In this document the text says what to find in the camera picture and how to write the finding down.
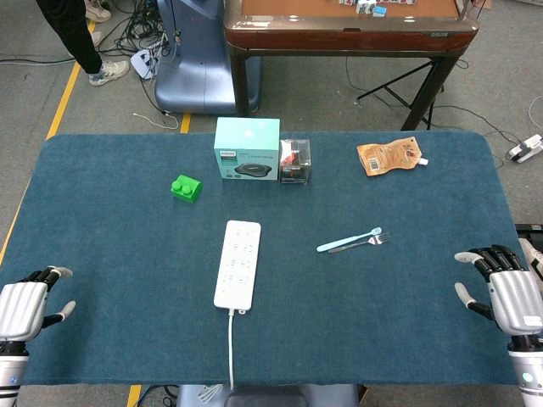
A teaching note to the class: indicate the light blue spoon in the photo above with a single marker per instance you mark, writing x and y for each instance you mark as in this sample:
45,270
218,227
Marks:
345,241

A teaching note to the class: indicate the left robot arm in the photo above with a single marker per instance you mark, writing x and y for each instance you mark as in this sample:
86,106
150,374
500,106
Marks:
10,369

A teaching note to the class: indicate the white sneaker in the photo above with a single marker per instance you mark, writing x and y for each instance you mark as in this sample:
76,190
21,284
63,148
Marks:
108,72

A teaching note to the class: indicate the green toy brick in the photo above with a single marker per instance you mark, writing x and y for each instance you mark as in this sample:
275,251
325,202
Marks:
186,189

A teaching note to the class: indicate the teal product box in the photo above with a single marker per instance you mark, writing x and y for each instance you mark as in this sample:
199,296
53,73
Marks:
248,150

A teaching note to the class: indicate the mahjong tiles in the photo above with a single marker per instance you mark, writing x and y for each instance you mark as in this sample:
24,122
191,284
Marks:
365,6

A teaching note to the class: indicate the silver metal fork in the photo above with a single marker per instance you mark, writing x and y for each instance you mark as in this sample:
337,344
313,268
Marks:
360,243

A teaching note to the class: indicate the beige sneaker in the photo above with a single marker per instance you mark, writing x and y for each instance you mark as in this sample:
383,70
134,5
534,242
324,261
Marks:
97,10

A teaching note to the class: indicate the white socket with plugs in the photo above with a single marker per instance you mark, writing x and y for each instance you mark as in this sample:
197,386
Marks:
146,63

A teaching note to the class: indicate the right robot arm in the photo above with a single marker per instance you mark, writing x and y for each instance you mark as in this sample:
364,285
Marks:
528,369

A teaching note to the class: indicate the person leg black trousers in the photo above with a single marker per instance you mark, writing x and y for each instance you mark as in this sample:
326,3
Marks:
70,34

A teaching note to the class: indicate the blue felt table cloth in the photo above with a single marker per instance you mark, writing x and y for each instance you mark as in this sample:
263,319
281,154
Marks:
254,263

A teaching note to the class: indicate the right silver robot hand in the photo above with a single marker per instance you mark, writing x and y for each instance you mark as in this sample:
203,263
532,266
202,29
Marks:
513,303

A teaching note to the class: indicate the orange spout pouch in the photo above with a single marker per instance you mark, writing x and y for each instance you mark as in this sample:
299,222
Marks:
388,157

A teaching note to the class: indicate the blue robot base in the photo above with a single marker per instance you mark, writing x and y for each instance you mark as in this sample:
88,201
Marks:
197,55

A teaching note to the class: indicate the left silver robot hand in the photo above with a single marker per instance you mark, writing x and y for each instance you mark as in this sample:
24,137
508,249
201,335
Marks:
19,311

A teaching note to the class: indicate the clear plastic box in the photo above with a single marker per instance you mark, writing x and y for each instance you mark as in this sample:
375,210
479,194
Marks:
295,163

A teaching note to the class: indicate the brown mahjong table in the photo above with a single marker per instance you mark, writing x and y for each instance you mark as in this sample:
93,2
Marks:
348,38

